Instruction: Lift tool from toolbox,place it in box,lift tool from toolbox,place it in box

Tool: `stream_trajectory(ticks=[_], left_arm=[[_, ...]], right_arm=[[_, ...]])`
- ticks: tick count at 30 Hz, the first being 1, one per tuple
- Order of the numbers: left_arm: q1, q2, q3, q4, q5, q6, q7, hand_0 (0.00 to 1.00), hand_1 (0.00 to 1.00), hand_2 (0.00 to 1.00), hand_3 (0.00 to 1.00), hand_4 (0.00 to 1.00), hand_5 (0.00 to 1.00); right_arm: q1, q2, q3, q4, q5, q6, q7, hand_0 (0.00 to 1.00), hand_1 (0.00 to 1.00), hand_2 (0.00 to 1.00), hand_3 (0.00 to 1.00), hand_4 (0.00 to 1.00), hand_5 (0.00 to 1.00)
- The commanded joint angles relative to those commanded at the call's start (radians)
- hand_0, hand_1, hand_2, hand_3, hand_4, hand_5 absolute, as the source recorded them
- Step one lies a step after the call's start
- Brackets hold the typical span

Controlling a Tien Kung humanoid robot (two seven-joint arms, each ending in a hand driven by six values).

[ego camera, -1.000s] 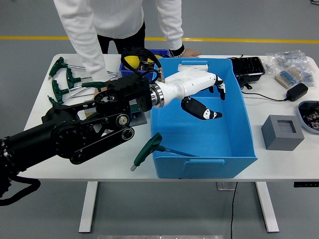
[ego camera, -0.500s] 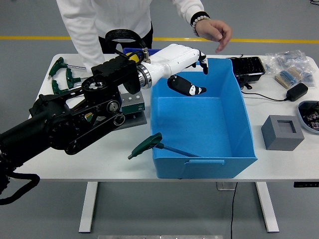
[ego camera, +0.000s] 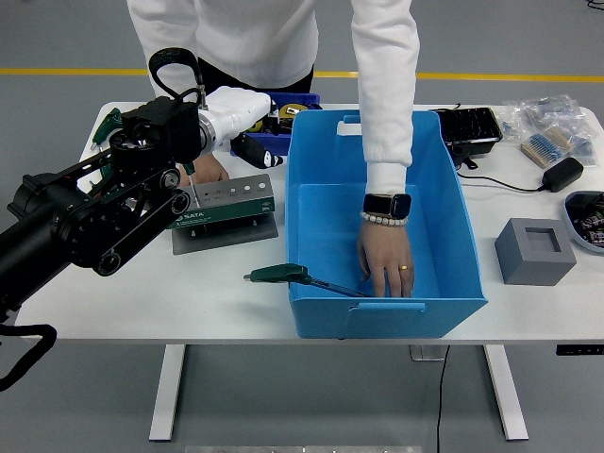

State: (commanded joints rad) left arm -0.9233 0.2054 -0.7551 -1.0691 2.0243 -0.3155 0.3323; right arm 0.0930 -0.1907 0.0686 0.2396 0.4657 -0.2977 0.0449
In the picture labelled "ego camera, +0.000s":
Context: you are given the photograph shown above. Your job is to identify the black adapter cord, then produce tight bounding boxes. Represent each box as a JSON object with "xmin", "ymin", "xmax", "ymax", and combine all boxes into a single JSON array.
[{"xmin": 456, "ymin": 174, "xmax": 546, "ymax": 193}]

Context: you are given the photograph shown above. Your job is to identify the blue resistor strip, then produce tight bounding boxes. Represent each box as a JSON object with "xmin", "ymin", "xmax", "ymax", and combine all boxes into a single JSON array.
[{"xmin": 520, "ymin": 126, "xmax": 575, "ymax": 169}]

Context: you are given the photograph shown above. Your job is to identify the white bead bracelet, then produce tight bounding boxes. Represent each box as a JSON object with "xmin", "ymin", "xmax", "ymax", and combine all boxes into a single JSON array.
[{"xmin": 359, "ymin": 210, "xmax": 411, "ymax": 228}]

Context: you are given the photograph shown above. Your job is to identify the person's left hand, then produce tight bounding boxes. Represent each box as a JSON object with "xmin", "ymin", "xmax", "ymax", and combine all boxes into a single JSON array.
[{"xmin": 356, "ymin": 219, "xmax": 416, "ymax": 299}]

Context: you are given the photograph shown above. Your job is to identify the large blue plastic box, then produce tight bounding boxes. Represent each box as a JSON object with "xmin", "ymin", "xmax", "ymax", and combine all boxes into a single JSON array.
[{"xmin": 285, "ymin": 109, "xmax": 489, "ymax": 340}]

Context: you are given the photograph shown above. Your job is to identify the large green T-handle hex wrench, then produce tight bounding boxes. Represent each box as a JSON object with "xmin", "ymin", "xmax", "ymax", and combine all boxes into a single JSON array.
[{"xmin": 243, "ymin": 263, "xmax": 374, "ymax": 298}]

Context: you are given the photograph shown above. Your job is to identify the grey foam block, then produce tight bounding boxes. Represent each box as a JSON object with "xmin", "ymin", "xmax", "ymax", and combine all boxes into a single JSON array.
[{"xmin": 494, "ymin": 217, "xmax": 579, "ymax": 287}]

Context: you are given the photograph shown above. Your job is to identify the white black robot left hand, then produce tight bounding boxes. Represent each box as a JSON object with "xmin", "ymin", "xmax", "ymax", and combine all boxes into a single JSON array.
[{"xmin": 197, "ymin": 86, "xmax": 287, "ymax": 170}]

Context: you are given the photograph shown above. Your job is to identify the person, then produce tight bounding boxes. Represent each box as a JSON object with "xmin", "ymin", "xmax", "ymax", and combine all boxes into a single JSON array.
[{"xmin": 126, "ymin": 0, "xmax": 421, "ymax": 103}]

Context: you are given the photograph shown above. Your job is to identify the small green T-handle hex wrench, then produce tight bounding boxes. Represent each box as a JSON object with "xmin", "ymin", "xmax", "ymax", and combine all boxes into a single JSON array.
[{"xmin": 181, "ymin": 161, "xmax": 200, "ymax": 210}]

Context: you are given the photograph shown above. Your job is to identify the green silver wrench stand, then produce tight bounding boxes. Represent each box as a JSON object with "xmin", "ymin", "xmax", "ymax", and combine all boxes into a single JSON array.
[{"xmin": 167, "ymin": 173, "xmax": 279, "ymax": 256}]

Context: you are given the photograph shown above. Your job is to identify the white table leg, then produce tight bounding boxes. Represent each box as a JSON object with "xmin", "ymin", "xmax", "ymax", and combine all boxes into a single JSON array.
[
  {"xmin": 148, "ymin": 344, "xmax": 186, "ymax": 443},
  {"xmin": 483, "ymin": 344, "xmax": 529, "ymax": 443}
]

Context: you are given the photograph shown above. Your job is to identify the black wristwatch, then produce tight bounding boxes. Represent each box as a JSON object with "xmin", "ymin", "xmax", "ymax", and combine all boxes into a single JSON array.
[{"xmin": 361, "ymin": 192, "xmax": 412, "ymax": 219}]

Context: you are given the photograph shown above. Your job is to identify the black floor cable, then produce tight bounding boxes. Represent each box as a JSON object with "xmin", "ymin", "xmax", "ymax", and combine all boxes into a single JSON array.
[{"xmin": 433, "ymin": 344, "xmax": 452, "ymax": 453}]

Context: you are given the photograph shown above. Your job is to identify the black plastic tray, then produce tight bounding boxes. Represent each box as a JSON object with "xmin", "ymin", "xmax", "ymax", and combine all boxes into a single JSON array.
[{"xmin": 431, "ymin": 107, "xmax": 504, "ymax": 170}]

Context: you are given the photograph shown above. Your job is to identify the person's right hand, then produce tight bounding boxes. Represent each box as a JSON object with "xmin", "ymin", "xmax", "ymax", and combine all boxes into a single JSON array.
[{"xmin": 191, "ymin": 153, "xmax": 231, "ymax": 186}]

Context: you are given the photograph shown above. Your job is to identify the oval grey dish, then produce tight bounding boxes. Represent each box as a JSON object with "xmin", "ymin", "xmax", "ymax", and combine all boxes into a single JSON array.
[{"xmin": 563, "ymin": 191, "xmax": 604, "ymax": 256}]

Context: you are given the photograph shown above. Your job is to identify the grey table foot plate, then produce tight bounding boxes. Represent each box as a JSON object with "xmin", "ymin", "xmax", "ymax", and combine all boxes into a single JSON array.
[{"xmin": 409, "ymin": 344, "xmax": 449, "ymax": 362}]

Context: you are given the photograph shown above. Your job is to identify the clear plastic parts bags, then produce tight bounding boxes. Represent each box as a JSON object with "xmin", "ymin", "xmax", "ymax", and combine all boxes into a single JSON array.
[{"xmin": 500, "ymin": 93, "xmax": 596, "ymax": 159}]

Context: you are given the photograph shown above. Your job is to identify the small blue parts bin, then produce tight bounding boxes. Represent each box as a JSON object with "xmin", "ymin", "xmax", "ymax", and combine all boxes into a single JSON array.
[{"xmin": 229, "ymin": 92, "xmax": 323, "ymax": 157}]

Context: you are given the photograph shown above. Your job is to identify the black power adapter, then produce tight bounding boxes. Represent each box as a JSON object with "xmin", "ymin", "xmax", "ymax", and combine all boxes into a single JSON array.
[{"xmin": 541, "ymin": 157, "xmax": 585, "ymax": 193}]

